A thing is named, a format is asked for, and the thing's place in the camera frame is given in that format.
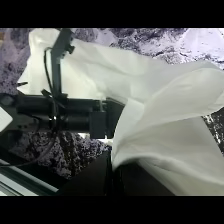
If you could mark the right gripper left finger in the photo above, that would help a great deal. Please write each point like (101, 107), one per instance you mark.
(90, 180)

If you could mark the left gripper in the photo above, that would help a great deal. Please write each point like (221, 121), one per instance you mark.
(76, 113)

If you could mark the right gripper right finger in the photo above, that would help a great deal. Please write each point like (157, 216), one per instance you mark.
(140, 183)

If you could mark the white garment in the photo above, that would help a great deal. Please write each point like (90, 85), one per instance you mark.
(166, 100)

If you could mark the silver frame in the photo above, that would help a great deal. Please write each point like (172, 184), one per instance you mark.
(20, 181)

